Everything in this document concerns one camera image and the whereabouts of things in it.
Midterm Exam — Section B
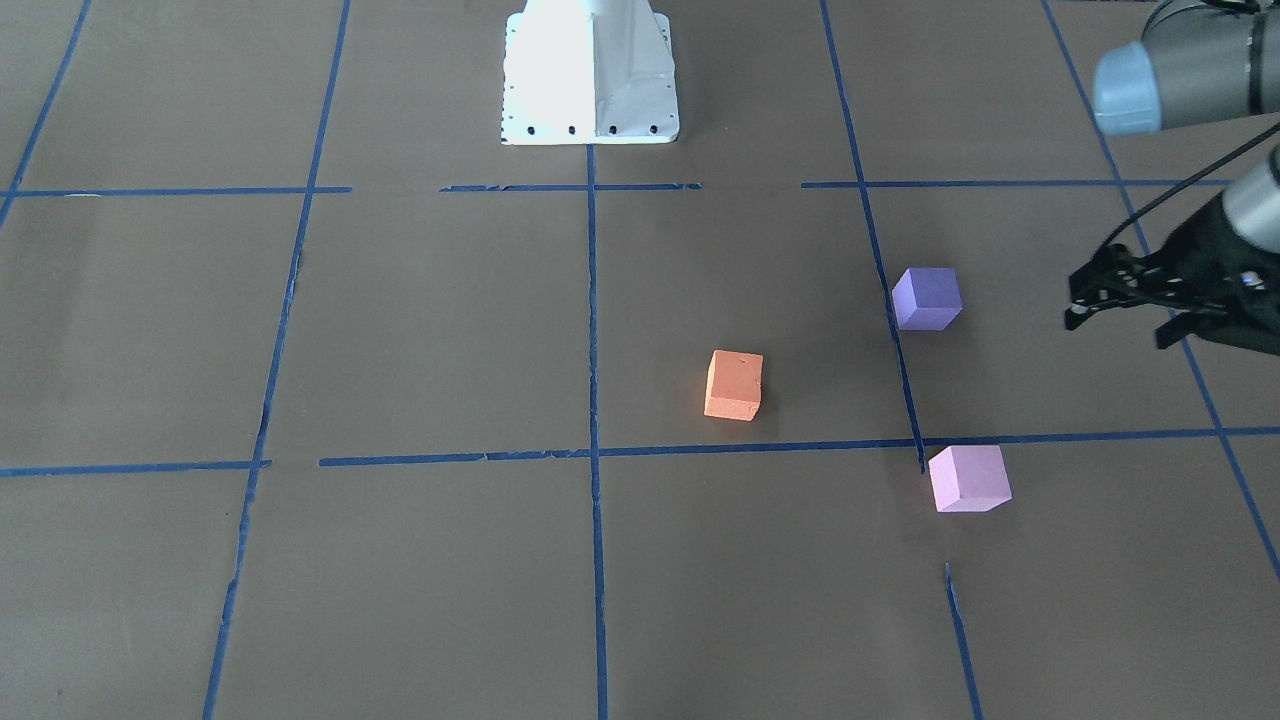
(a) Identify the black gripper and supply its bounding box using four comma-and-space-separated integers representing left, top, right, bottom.
1064, 195, 1277, 356

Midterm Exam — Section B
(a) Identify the orange foam cube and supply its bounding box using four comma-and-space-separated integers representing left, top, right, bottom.
703, 348, 764, 421

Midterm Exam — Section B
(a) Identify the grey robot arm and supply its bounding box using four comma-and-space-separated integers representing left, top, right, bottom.
1064, 1, 1279, 355

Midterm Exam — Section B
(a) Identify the purple foam cube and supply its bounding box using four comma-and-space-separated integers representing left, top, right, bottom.
890, 266, 965, 331

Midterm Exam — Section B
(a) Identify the pink foam cube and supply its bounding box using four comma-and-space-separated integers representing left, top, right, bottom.
927, 445, 1012, 512

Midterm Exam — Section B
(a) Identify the brown paper table cover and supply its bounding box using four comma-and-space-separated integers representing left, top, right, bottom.
3, 1, 1277, 719

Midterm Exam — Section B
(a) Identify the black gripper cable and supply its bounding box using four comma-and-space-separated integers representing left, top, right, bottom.
1094, 126, 1280, 261

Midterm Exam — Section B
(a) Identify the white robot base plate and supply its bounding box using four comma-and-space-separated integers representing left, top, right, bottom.
500, 1, 681, 146

